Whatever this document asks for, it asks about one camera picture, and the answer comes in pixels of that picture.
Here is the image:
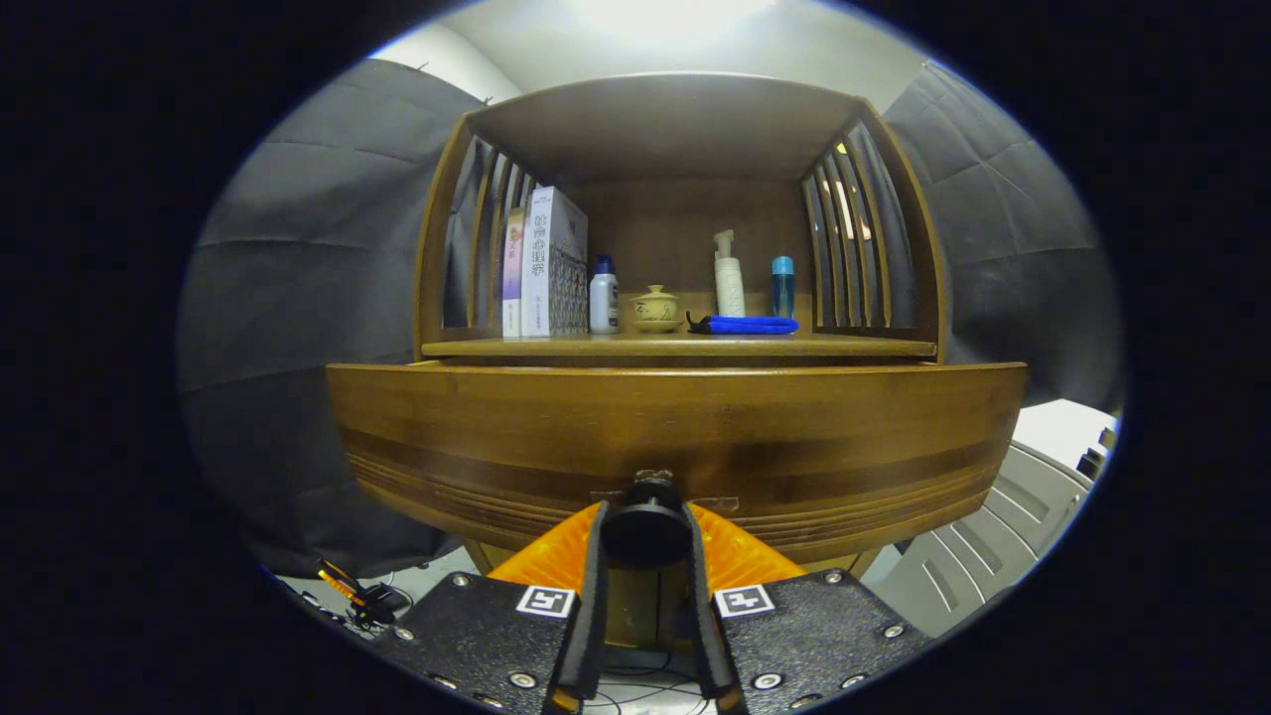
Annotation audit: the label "bright ceiling light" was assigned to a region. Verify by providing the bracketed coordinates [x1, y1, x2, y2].
[566, 0, 776, 36]

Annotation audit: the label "white bottle blue cap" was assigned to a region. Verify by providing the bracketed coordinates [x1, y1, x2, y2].
[589, 255, 621, 336]

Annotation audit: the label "orange black tool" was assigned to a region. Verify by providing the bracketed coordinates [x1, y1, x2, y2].
[316, 558, 413, 629]

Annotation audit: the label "black backdrop cloth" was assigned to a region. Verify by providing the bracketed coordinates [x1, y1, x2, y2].
[177, 58, 1128, 577]

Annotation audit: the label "wooden countertop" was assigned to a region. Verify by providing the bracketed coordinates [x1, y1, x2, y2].
[421, 331, 938, 360]

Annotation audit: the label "white pump bottle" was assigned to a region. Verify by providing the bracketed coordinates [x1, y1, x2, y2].
[713, 229, 747, 319]

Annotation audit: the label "wooden drawer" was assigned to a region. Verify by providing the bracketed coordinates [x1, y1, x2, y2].
[326, 359, 1030, 572]

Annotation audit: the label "folded blue cloth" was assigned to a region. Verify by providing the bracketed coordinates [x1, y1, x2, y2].
[685, 312, 799, 336]

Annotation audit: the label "thin purple book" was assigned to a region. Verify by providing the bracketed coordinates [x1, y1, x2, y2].
[501, 207, 525, 339]

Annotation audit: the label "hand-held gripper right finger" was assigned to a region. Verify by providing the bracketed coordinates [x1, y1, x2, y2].
[683, 500, 936, 715]

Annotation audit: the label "white plastic drawer unit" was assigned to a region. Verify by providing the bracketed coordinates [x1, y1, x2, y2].
[864, 397, 1123, 637]

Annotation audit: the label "black floor cables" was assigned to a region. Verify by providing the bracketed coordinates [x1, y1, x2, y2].
[586, 650, 718, 715]

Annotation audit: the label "yellow lidded teacup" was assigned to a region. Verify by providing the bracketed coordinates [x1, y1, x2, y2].
[630, 285, 682, 334]

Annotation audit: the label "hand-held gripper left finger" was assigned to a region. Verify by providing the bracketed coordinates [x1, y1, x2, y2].
[377, 500, 612, 715]

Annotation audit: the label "black drawer knob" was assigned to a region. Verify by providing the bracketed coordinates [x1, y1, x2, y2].
[599, 470, 693, 571]

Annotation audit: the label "wooden cabinet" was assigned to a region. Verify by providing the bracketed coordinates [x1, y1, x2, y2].
[412, 71, 949, 656]

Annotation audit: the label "thick white book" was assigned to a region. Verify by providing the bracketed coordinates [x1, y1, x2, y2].
[519, 186, 590, 339]

